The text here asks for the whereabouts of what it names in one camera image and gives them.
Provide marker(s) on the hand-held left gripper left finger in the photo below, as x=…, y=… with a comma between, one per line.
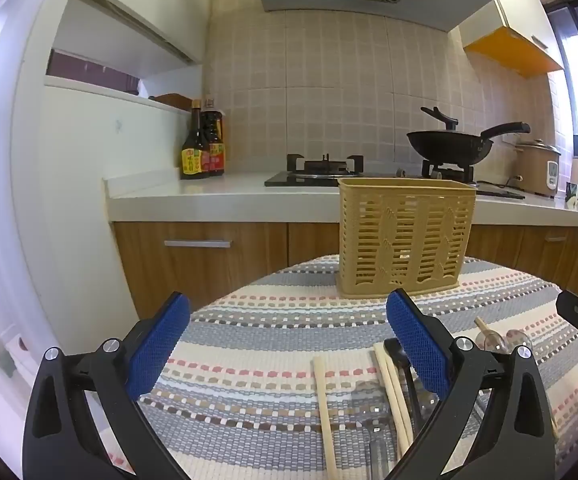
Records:
x=159, y=345

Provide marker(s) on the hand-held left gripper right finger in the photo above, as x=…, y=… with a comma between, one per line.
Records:
x=419, y=345

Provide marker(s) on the black spoon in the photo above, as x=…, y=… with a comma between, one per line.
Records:
x=394, y=352

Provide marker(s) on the yellow plastic utensil basket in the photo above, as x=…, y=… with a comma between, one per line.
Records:
x=404, y=240

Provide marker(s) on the wooden kitchen cabinet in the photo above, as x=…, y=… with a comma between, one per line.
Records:
x=194, y=275

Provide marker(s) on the striped woven table cloth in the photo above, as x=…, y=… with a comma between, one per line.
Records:
x=269, y=340

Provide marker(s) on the beige rice cooker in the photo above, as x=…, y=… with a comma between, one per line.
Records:
x=534, y=170

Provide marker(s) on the slender soy sauce bottle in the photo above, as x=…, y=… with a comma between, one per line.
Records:
x=194, y=160

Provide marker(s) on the black wok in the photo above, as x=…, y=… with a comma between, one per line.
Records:
x=449, y=147

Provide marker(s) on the large soy sauce bottle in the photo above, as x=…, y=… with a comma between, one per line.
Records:
x=215, y=150

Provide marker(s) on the black gas stove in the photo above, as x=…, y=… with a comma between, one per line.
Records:
x=299, y=179

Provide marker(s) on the brown wooden board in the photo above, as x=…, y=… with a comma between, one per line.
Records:
x=174, y=101

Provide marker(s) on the orange wall cabinet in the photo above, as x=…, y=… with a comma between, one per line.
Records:
x=514, y=50

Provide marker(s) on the white wall cabinet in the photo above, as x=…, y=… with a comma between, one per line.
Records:
x=134, y=15

